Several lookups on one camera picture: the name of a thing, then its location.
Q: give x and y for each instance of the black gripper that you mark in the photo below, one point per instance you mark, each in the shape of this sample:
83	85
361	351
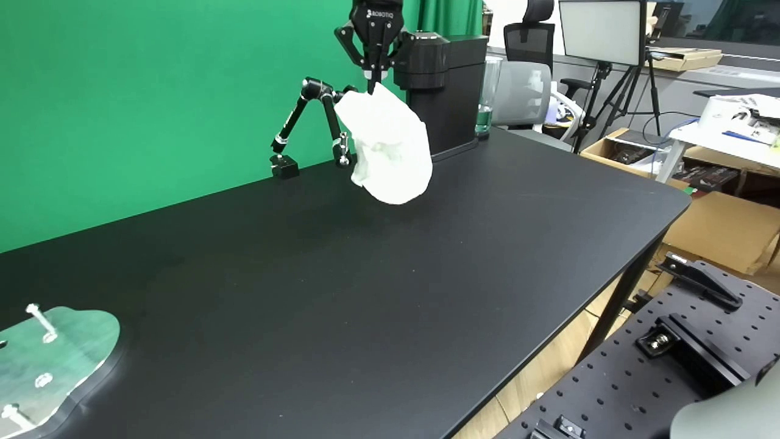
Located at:
375	21

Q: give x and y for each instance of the white cloth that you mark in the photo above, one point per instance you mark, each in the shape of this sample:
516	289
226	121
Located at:
390	146

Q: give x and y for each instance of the black articulated stand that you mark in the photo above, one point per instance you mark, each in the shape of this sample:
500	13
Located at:
290	124

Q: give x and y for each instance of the green curtain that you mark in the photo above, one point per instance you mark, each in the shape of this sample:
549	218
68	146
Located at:
447	15

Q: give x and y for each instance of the clear plastic cup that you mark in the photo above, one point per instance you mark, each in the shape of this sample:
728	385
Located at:
483	122

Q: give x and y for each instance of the gray office chair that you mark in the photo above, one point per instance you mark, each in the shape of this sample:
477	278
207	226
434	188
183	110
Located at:
520	93

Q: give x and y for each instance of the black office chair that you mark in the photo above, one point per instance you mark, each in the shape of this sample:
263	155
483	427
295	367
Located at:
529	37

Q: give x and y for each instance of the white board on tripod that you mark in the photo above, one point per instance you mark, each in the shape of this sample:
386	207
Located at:
603	31

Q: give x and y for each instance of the black tripod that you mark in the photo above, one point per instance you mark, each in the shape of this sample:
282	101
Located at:
623	98

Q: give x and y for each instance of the open cardboard tray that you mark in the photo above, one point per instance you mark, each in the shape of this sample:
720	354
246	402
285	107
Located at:
625	155

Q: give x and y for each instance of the white desk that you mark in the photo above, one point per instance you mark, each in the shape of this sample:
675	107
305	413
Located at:
714	137

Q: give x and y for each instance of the stack of white papers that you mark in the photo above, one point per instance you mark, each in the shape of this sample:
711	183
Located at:
744	112

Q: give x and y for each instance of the large cardboard box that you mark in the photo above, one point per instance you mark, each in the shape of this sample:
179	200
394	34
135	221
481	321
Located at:
722	232

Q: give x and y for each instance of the black perforated breadboard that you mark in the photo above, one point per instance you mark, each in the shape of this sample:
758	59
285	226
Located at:
625	390

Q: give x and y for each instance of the clear acrylic plate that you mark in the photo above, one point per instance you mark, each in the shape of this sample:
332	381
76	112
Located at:
73	350

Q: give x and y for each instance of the white plastic screw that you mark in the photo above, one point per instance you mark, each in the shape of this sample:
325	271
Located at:
15	417
43	323
44	378

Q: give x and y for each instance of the gray rounded plastic object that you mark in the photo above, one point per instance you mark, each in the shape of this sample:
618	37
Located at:
731	411

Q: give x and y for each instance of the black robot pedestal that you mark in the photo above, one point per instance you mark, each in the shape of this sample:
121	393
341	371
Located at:
447	88

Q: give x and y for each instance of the black angled bracket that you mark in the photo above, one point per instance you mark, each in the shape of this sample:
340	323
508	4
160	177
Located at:
703	281

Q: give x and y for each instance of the black bracket with silver screw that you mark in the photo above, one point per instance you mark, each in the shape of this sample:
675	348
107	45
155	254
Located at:
691	351

